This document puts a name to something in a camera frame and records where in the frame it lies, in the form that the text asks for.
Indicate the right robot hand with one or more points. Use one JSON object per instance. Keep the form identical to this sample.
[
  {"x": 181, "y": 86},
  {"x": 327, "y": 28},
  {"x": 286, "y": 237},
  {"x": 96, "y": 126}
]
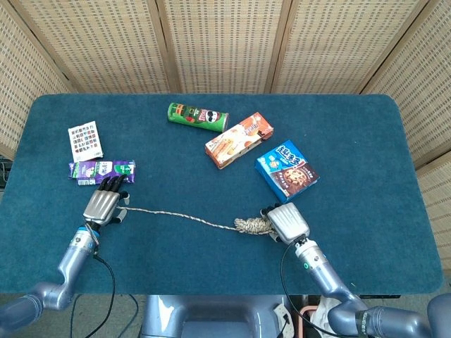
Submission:
[{"x": 287, "y": 222}]

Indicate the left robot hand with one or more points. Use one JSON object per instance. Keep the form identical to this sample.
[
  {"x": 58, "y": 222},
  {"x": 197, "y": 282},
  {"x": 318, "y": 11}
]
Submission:
[{"x": 102, "y": 204}]

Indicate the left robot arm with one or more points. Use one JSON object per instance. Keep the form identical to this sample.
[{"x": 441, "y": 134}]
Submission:
[{"x": 74, "y": 260}]

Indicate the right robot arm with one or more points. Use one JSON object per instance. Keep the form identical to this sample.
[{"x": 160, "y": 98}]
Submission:
[{"x": 327, "y": 274}]

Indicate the purple drink carton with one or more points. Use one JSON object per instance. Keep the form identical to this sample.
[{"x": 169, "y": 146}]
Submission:
[{"x": 91, "y": 170}]

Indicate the blue chocolate cookie box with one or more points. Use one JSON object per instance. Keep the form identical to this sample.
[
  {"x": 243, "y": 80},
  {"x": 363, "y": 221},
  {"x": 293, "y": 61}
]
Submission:
[{"x": 289, "y": 172}]

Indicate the white picture card box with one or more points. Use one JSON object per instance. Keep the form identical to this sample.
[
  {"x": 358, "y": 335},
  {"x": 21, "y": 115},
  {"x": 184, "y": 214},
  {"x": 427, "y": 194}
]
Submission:
[{"x": 84, "y": 141}]

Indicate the white spotted slipper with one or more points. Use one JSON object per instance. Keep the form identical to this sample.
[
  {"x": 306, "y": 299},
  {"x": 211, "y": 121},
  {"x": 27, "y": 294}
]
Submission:
[{"x": 282, "y": 311}]

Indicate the orange snack box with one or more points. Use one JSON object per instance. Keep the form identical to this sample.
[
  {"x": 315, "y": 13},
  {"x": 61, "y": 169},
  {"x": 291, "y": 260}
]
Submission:
[{"x": 236, "y": 141}]

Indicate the white crumpled cloth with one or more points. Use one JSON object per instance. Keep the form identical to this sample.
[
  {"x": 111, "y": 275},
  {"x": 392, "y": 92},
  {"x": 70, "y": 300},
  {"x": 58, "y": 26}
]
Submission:
[{"x": 319, "y": 313}]

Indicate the blue felt table cover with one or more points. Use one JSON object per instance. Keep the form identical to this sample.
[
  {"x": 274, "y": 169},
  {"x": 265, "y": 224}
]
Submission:
[{"x": 197, "y": 260}]

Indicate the black device on floor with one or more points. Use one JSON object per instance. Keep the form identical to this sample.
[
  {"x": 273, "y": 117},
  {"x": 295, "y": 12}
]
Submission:
[{"x": 4, "y": 172}]

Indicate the grey-blue robot torso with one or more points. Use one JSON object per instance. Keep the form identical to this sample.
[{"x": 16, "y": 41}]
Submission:
[{"x": 211, "y": 317}]

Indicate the green Pringles can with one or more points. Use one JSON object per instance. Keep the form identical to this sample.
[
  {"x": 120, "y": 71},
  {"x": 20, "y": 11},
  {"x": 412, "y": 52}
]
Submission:
[{"x": 197, "y": 116}]

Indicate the woven bamboo folding screen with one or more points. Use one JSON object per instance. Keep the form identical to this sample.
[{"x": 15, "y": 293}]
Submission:
[{"x": 225, "y": 45}]

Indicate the pink stool frame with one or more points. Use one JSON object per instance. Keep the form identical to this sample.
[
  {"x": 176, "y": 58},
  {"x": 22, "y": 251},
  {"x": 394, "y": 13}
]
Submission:
[{"x": 301, "y": 320}]

